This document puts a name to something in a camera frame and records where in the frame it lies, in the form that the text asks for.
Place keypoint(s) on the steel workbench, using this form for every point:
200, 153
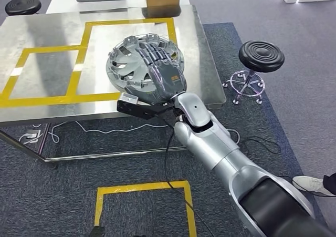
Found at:
197, 54

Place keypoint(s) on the black camera bracket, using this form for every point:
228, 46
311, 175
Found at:
96, 232
138, 110

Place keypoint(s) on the black right camera bracket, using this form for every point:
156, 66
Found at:
138, 110

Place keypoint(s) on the black stool chrome base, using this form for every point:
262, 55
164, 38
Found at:
261, 56
22, 5

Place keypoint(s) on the silver wheel hubcap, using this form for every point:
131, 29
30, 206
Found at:
123, 65

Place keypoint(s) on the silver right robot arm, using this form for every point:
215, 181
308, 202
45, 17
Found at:
223, 148

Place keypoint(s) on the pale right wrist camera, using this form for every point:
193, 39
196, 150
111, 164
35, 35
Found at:
129, 98

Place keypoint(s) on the black left camera bracket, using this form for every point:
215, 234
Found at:
96, 232

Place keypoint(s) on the person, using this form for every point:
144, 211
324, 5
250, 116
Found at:
310, 185

